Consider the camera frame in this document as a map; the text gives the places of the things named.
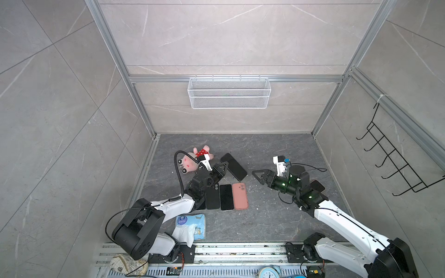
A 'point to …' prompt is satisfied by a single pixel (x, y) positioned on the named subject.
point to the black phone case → (212, 197)
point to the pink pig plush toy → (188, 165)
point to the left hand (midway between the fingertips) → (232, 161)
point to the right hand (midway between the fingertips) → (258, 175)
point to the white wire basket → (229, 92)
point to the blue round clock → (273, 271)
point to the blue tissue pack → (199, 220)
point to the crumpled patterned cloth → (124, 264)
